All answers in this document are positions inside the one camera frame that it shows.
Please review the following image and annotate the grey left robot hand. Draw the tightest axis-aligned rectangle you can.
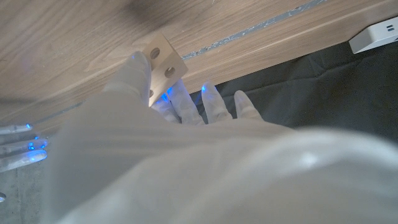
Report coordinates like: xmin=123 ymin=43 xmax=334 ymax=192
xmin=40 ymin=51 xmax=398 ymax=224

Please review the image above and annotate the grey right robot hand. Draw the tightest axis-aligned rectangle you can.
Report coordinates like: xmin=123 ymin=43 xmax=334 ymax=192
xmin=0 ymin=123 xmax=49 ymax=174

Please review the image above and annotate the white power strip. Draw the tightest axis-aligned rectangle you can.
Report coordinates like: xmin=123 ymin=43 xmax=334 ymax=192
xmin=348 ymin=16 xmax=398 ymax=55

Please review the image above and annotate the wooden block with holes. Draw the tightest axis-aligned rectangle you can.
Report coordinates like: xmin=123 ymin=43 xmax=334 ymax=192
xmin=141 ymin=32 xmax=189 ymax=108

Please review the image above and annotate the black backdrop curtain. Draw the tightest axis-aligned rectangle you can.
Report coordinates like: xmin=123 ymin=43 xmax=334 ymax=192
xmin=189 ymin=37 xmax=398 ymax=144

